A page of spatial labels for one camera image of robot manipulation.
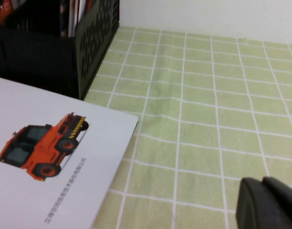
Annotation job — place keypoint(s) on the magazine with white pages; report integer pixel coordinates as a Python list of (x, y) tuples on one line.
[(74, 19)]

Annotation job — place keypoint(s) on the red cover logistics brochure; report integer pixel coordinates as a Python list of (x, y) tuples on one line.
[(22, 100)]

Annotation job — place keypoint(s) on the green checkered tablecloth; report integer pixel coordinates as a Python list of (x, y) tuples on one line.
[(196, 119)]

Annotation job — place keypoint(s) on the black perforated book holder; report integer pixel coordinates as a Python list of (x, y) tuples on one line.
[(41, 59)]

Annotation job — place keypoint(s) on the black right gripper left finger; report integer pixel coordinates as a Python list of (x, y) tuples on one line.
[(251, 210)]

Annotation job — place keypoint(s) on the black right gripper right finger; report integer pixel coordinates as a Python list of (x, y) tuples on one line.
[(284, 198)]

